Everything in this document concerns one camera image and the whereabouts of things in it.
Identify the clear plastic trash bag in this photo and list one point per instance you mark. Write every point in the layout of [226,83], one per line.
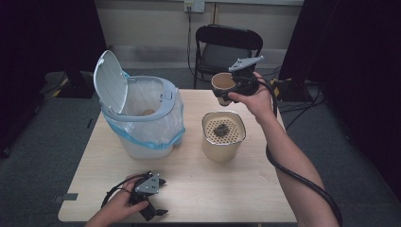
[157,132]

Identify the brown item in trash can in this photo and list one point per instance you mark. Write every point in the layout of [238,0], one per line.
[147,112]

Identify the black stand base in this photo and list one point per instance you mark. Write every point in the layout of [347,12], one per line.
[77,88]

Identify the dark tea residue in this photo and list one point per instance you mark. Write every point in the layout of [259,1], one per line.
[221,130]

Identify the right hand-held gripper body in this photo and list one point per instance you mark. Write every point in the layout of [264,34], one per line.
[246,82]

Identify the person's right hand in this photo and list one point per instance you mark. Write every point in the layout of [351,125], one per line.
[261,101]

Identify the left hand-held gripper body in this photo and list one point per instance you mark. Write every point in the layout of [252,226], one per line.
[146,186]

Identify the white wall outlet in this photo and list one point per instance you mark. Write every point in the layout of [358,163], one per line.
[194,5]

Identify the person's left hand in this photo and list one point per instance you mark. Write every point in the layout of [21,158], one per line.
[119,205]

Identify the black folding chair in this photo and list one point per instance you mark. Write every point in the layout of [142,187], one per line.
[227,38]

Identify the black curtain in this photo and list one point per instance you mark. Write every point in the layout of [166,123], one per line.
[38,47]
[362,63]

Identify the white lidded trash can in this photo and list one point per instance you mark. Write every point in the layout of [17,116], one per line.
[110,78]

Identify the black and yellow box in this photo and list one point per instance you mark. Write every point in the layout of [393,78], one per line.
[290,91]

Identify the brown paper cup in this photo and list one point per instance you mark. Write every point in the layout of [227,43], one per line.
[222,82]

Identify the beige bucket with strainer top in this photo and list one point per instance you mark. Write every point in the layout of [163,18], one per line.
[220,151]

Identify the grey floor tape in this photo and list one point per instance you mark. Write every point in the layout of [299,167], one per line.
[67,197]

